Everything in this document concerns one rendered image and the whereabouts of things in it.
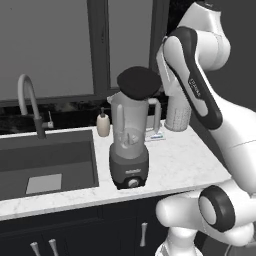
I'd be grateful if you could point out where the black round blender lid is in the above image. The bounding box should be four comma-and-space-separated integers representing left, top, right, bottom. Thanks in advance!
116, 65, 163, 101

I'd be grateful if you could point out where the dark grey sink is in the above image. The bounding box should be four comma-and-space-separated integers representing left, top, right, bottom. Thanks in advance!
0, 129, 100, 202

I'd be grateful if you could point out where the blue and white sponge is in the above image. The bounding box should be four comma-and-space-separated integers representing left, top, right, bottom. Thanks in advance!
144, 129, 167, 143

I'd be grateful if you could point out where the dark framed window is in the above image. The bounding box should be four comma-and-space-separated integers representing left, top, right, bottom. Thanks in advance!
0, 0, 172, 107

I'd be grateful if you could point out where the cream soap dispenser bottle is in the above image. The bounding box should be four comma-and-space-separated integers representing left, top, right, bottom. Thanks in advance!
96, 107, 111, 138

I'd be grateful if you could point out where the grey curved tap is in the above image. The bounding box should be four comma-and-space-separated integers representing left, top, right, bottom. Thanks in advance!
17, 73, 55, 140

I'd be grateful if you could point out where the grey blender with clear jug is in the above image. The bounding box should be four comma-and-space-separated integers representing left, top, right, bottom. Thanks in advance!
106, 90, 163, 191

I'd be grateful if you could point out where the silver cupboard handle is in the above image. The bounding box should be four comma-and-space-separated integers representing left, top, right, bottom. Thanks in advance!
139, 222, 149, 248
48, 238, 60, 256
29, 241, 42, 256

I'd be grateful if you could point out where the dark cupboard door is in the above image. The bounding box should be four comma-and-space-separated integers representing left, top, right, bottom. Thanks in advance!
0, 229, 45, 256
135, 213, 169, 256
43, 221, 102, 256

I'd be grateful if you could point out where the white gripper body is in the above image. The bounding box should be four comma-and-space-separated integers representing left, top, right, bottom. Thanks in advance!
155, 42, 184, 98

